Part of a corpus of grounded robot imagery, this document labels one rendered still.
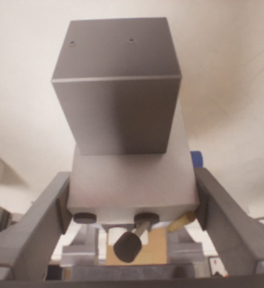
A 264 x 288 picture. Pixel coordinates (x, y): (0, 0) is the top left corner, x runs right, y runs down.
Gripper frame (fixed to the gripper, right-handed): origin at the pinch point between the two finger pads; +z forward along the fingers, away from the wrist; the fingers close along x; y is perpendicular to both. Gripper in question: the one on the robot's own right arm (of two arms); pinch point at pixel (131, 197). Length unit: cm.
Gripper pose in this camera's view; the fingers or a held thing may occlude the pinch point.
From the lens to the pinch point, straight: 29.1
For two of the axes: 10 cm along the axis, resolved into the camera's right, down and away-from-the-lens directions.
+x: -10.0, 0.3, 0.1
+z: -0.2, -8.3, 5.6
